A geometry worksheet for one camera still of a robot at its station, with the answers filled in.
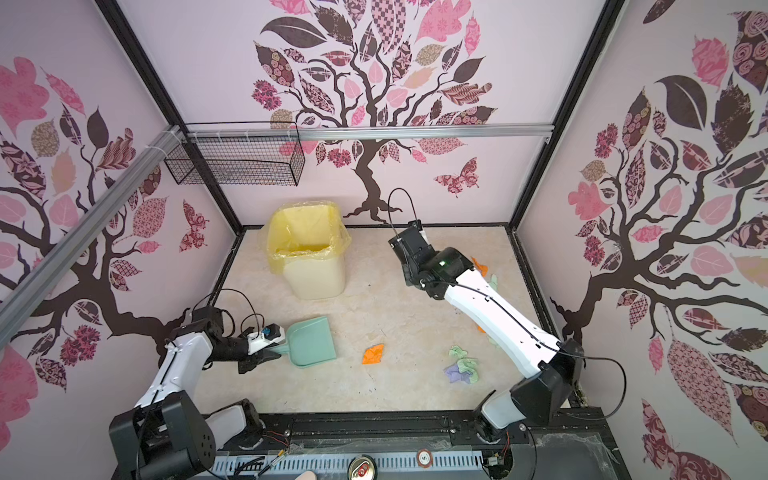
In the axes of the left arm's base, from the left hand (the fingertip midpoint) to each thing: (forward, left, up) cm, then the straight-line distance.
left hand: (272, 351), depth 81 cm
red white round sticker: (-24, -41, -5) cm, 48 cm away
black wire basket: (+55, +16, +28) cm, 64 cm away
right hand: (+17, -42, +21) cm, 50 cm away
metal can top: (-26, -27, +6) cm, 38 cm away
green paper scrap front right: (-3, -54, -4) cm, 55 cm away
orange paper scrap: (+1, -28, -5) cm, 28 cm away
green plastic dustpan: (+4, -9, -3) cm, 10 cm away
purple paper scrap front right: (-5, -51, -4) cm, 52 cm away
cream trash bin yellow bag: (+36, -4, +6) cm, 36 cm away
